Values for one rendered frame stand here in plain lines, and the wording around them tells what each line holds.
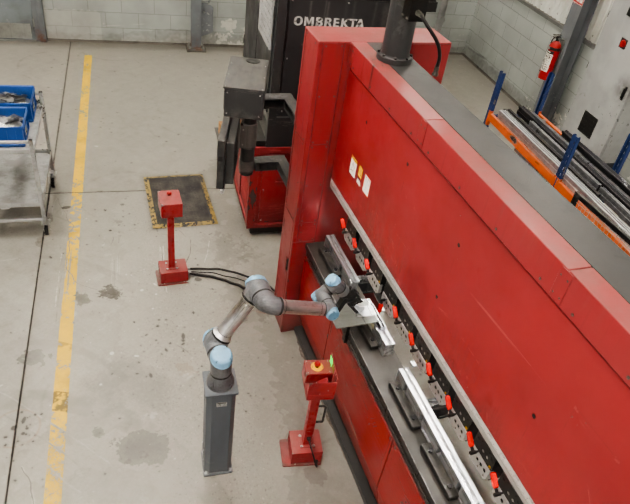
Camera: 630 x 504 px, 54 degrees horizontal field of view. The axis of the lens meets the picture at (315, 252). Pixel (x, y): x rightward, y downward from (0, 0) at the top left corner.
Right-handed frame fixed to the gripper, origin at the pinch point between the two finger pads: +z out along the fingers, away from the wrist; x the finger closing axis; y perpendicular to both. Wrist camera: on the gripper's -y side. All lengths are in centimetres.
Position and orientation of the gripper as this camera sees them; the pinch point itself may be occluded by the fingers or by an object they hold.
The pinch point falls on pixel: (358, 311)
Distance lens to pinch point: 365.3
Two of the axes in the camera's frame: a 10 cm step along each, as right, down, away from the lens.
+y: 8.1, -5.6, -1.8
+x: -2.7, -6.2, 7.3
